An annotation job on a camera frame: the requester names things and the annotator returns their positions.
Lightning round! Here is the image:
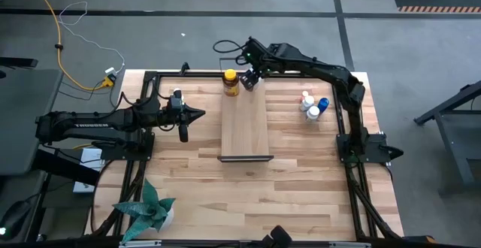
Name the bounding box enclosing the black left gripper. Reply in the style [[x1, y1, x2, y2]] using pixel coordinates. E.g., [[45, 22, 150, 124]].
[[166, 104, 207, 144]]

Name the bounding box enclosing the amber bottle yellow cap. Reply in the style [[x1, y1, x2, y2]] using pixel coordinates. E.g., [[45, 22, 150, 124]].
[[222, 68, 241, 98]]

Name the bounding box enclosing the white bottle white cap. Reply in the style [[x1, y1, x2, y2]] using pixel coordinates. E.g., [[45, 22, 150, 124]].
[[305, 105, 321, 124], [299, 95, 316, 112]]

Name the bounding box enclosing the green potted plant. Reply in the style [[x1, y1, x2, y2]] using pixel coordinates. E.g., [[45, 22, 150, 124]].
[[112, 178, 177, 243]]

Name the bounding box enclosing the white plant pot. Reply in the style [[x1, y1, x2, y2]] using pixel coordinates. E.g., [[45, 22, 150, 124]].
[[162, 207, 175, 230]]

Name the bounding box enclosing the white box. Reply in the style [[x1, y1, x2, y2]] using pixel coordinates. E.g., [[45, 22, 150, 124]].
[[72, 147, 105, 195]]

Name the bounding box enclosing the black desk crossbar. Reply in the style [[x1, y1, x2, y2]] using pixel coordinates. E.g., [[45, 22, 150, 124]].
[[32, 149, 101, 187]]

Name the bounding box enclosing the grey desk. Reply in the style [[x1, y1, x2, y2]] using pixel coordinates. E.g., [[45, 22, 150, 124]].
[[0, 68, 64, 177]]

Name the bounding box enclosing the black flat bar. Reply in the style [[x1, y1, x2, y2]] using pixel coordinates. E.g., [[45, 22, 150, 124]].
[[0, 56, 39, 69]]

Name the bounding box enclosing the black computer mouse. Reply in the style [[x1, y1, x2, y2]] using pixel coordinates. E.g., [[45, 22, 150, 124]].
[[0, 199, 32, 237]]

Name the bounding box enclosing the black orange clamp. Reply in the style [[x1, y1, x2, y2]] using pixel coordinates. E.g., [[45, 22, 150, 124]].
[[402, 234, 437, 245]]

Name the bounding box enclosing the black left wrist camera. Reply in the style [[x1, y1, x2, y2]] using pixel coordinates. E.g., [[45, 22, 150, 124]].
[[168, 95, 185, 110]]

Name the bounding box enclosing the thin white cable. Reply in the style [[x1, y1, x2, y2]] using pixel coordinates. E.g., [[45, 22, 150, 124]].
[[57, 1, 126, 74]]

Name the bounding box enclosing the silver aluminium bracket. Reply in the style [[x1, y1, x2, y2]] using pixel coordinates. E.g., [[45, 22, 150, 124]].
[[118, 240, 163, 248], [328, 241, 372, 248]]

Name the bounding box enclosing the yellow extension cable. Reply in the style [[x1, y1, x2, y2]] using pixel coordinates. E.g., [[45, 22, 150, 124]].
[[26, 0, 110, 92]]

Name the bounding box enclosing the black metal desk frame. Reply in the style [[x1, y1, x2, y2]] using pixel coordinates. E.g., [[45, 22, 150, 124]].
[[413, 79, 481, 198]]

